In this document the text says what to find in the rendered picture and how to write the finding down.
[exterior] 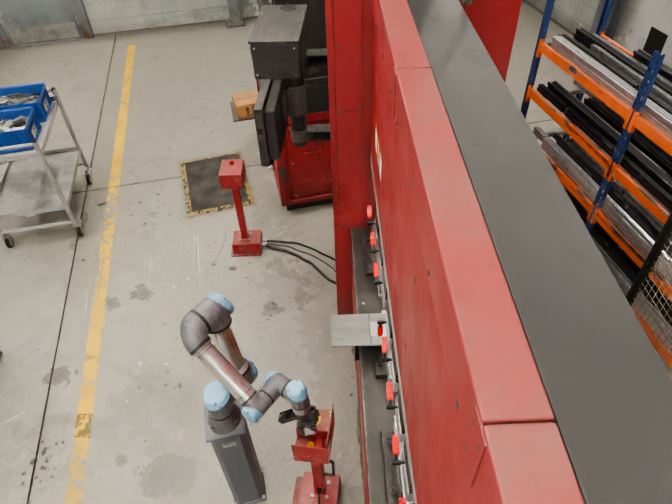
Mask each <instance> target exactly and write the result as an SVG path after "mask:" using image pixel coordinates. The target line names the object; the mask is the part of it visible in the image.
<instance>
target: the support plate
mask: <svg viewBox="0 0 672 504"><path fill-rule="evenodd" d="M369 319H370V322H377V320H384V321H385V313H375V314H369V318H368V314H348V315H331V347H352V346H379V345H382V344H381V337H373V338H371V340H370V329H369ZM371 341H372V345H371Z"/></svg>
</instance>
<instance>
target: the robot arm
mask: <svg viewBox="0 0 672 504"><path fill-rule="evenodd" d="M233 311H234V307H233V305H232V303H231V302H230V301H229V300H228V299H227V298H226V297H225V296H223V295H222V294H220V293H218V292H212V293H210V294H209V295H208V296H206V297H205V298H204V299H203V300H202V301H201V302H199V303H198V304H197V305H196V306H195V307H194V308H192V309H191V310H190V311H189V312H187V313H186V314H185V315H184V317H183V318H182V320H181V323H180V336H181V340H182V343H183V345H184V347H185V349H186V350H187V352H188V353H189V354H190V355H191V356H192V357H197V358H198V359H199V360H200V361H201V363H202V364H203V365H204V366H205V367H206V368H207V369H208V370H209V371H210V372H211V373H212V374H213V375H214V376H215V377H216V378H217V379H218V380H216V381H212V382H210V383H209V384H208V385H207V386H206V387H205V388H204V391H203V395H202V397H203V403H204V406H205V407H206V410H207V412H208V415H207V423H208V426H209V428H210V429H211V431H213V432H214V433H217V434H227V433H230V432H232V431H233V430H235V429H236V428H237V427H238V425H239V423H240V421H241V413H242V415H243V416H244V418H245V419H247V420H248V421H249V422H251V423H256V422H257V421H258V420H259V419H260V418H261V417H262V416H264V414H265V413H266V412H267V410H268V409H269V408H270V407H271V406H272V405H273V404H274V403H275V401H276V400H277V399H278V398H279V397H280V396H281V397H283V398H285V399H287V400H288V401H290V403H291V406H292V409H289V410H286V411H282V412H280V414H279V419H278V422H280V423H281V424H284V423H288V422H291V421H294V420H297V428H298V431H299V434H300V435H304V436H307V435H310V434H315V432H314V431H317V427H316V426H317V421H319V416H320V414H319V411H318V409H316V406H315V405H311V403H310V399H309V396H308V391H307V388H306V386H305V384H304V382H303V381H301V380H291V379H290V378H288V377H286V376H285V375H283V374H282V373H280V372H278V371H275V370H270V371H269V372H268V373H267V374H266V376H265V377H264V379H263V385H264V386H263V387H262V388H261V389H260V390H259V392H257V391H256V390H255V389H254V388H253V387H252V386H251V384H253V382H254V381H255V379H256V378H257V376H258V370H257V368H256V366H255V365H254V363H253V362H252V361H251V360H250V359H248V358H246V357H243V356H242V354H241V351H240V349H239V346H238V344H237V341H236V339H235V336H234V334H233V331H232V329H231V324H232V318H231V316H230V314H231V313H233ZM208 334H211V337H212V339H213V341H214V344H215V346H216V347H215V346H214V345H213V344H212V343H211V338H210V337H209V336H208ZM236 400H238V402H239V403H240V404H241V405H242V406H243V409H242V410H241V412H240V409H239V407H238V406H237V405H236V404H235V403H234V402H235V401H236ZM315 411H316V412H315ZM314 427H315V428H316V429H314ZM309 428H310V429H312V431H311V430H310V429H309Z"/></svg>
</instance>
